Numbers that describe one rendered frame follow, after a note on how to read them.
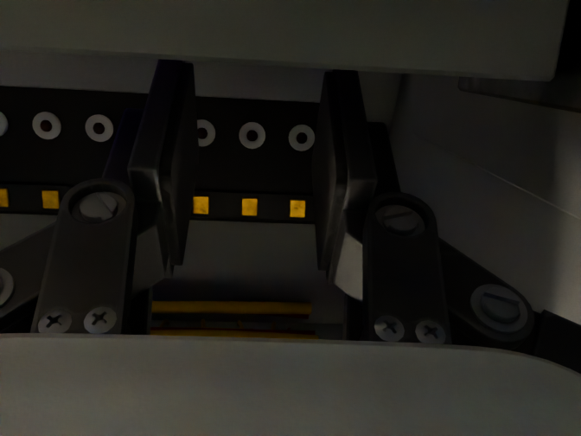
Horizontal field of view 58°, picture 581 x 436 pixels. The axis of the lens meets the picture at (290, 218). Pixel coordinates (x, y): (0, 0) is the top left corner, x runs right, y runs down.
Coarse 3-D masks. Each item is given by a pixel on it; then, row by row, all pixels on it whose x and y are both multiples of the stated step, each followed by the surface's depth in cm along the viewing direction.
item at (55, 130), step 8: (40, 112) 21; (48, 112) 21; (40, 120) 21; (48, 120) 21; (56, 120) 21; (40, 128) 21; (48, 128) 21; (56, 128) 21; (40, 136) 21; (48, 136) 21; (56, 136) 21
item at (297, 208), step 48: (0, 96) 21; (48, 96) 21; (96, 96) 21; (144, 96) 21; (0, 144) 21; (48, 144) 21; (96, 144) 21; (240, 144) 22; (288, 144) 22; (0, 192) 21; (48, 192) 22; (240, 192) 22; (288, 192) 22
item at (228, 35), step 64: (0, 0) 7; (64, 0) 7; (128, 0) 7; (192, 0) 7; (256, 0) 7; (320, 0) 7; (384, 0) 7; (448, 0) 7; (512, 0) 7; (256, 64) 7; (320, 64) 7; (384, 64) 7; (448, 64) 8; (512, 64) 8
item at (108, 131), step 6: (96, 114) 21; (90, 120) 21; (96, 120) 21; (102, 120) 21; (108, 120) 21; (90, 126) 21; (96, 126) 21; (102, 126) 21; (108, 126) 21; (90, 132) 21; (96, 132) 21; (102, 132) 21; (108, 132) 21; (96, 138) 21; (102, 138) 21; (108, 138) 21
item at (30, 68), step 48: (576, 0) 8; (576, 48) 8; (240, 96) 21; (288, 96) 21; (432, 96) 19; (480, 96) 15; (528, 96) 9; (576, 96) 8; (480, 144) 15; (528, 144) 12; (576, 144) 10; (528, 192) 12; (576, 192) 10
